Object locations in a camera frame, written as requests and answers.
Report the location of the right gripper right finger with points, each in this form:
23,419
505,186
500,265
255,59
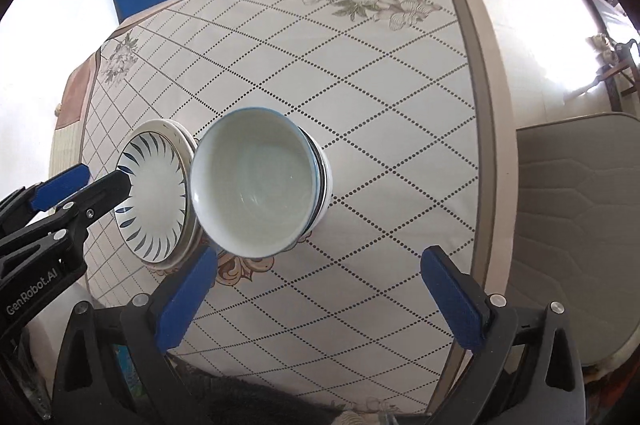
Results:
524,367

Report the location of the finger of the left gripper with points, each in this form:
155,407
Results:
81,209
23,205

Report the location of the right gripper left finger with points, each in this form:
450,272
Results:
89,387

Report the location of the white plate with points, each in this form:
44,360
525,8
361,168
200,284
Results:
185,145

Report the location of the blue rimmed white bowl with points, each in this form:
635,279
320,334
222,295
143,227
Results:
254,183

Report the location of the blue leaf pattern plate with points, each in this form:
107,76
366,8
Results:
152,218

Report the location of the grey padded chair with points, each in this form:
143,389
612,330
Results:
576,236

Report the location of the wooden chair by window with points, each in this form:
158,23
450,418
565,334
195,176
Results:
620,72

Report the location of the patterned tablecloth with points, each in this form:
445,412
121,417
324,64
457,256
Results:
408,99

